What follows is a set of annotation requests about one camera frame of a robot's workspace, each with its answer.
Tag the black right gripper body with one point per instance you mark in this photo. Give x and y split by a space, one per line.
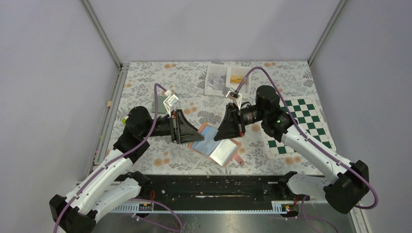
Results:
253 114

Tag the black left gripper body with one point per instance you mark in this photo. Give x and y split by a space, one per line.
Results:
162 127

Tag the white VIP credit card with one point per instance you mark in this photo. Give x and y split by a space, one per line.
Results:
216 85

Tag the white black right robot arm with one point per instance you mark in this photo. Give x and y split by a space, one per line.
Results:
344 184

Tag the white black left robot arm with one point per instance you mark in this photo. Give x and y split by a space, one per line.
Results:
80 209

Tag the gold credit card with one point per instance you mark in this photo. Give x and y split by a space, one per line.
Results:
236 78

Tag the silver credit card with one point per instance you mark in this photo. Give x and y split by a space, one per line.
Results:
220 79

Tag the purple white green block stack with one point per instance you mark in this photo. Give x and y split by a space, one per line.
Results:
124 120

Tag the floral tablecloth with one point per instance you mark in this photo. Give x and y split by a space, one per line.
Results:
262 156

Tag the white two-compartment plastic bin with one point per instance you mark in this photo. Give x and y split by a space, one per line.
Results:
220 70

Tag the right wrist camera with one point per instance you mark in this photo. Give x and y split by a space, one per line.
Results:
234 95

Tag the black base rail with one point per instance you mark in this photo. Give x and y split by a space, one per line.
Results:
243 194

